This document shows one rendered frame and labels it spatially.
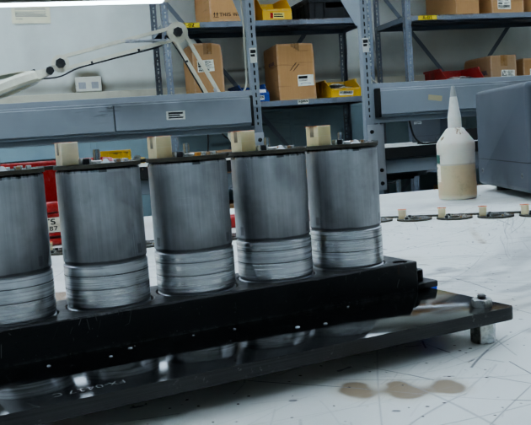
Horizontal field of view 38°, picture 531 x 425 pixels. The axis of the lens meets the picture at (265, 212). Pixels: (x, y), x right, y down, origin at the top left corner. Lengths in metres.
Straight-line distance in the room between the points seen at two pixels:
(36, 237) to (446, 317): 0.12
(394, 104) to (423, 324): 2.60
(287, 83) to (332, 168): 4.23
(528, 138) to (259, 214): 0.44
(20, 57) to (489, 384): 4.57
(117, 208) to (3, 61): 4.51
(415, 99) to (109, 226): 2.65
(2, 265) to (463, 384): 0.12
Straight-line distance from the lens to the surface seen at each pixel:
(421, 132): 3.06
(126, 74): 4.73
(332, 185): 0.26
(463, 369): 0.22
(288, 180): 0.24
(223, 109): 2.62
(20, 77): 2.90
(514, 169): 0.69
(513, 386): 0.21
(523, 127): 0.67
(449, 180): 0.70
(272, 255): 0.24
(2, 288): 0.22
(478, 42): 5.48
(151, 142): 0.24
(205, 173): 0.23
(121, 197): 0.22
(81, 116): 2.57
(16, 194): 0.22
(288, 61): 4.50
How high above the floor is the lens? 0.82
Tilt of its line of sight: 5 degrees down
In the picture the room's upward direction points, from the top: 4 degrees counter-clockwise
